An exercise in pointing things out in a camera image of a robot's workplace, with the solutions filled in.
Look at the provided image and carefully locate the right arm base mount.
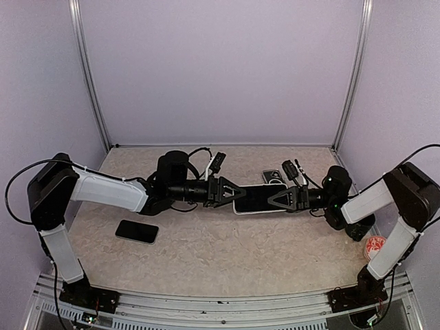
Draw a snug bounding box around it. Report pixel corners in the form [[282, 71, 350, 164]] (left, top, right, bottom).
[[327, 273, 388, 313]]

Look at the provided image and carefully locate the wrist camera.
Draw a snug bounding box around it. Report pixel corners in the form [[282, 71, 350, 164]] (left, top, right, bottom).
[[282, 159, 309, 187], [202, 152, 226, 181]]

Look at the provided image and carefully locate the aluminium corner post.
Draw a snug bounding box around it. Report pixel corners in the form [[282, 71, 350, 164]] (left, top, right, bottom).
[[332, 0, 373, 153], [69, 0, 112, 153]]

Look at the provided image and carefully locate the black cup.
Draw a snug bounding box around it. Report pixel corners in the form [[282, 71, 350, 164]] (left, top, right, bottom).
[[345, 214, 375, 242]]

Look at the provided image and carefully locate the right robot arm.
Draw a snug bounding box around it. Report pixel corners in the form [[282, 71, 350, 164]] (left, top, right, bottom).
[[267, 158, 439, 305]]

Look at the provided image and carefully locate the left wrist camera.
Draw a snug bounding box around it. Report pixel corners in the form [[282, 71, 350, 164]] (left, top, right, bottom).
[[202, 152, 226, 181]]

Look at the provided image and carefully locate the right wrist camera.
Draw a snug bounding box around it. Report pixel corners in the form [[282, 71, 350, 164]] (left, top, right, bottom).
[[282, 159, 309, 187]]

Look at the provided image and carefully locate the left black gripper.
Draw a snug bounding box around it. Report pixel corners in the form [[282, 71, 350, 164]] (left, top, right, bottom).
[[168, 175, 247, 208]]

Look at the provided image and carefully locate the aluminium front rail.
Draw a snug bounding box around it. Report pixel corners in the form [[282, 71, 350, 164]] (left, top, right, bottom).
[[21, 277, 423, 329]]

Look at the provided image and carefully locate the dark phone case underneath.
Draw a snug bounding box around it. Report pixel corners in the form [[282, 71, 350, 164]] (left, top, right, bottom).
[[262, 169, 285, 184]]

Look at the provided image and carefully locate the black phone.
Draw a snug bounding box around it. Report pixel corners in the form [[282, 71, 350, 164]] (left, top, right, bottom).
[[115, 219, 159, 244], [235, 184, 288, 213]]

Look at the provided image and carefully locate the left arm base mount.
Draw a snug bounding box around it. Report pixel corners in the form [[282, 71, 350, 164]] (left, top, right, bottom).
[[59, 275, 120, 314]]

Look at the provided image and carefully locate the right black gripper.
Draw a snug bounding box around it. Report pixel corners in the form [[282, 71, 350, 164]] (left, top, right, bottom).
[[267, 184, 335, 212]]

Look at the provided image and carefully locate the right aluminium corner post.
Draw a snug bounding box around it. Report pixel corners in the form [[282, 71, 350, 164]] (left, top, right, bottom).
[[332, 0, 373, 153]]

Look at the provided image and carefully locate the red white patterned coaster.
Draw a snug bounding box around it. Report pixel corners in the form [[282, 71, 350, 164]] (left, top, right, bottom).
[[364, 235, 386, 261]]

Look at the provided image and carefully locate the left aluminium corner post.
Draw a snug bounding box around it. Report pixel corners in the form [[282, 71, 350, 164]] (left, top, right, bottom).
[[69, 0, 112, 153]]

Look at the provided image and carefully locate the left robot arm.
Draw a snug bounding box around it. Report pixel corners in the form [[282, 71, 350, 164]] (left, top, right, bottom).
[[27, 151, 246, 306]]

